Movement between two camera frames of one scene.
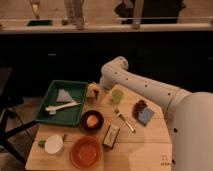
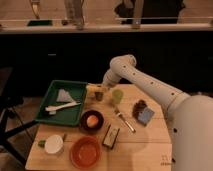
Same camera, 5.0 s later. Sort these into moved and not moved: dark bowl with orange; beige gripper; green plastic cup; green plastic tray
Moved: beige gripper
Not moved: green plastic tray; green plastic cup; dark bowl with orange
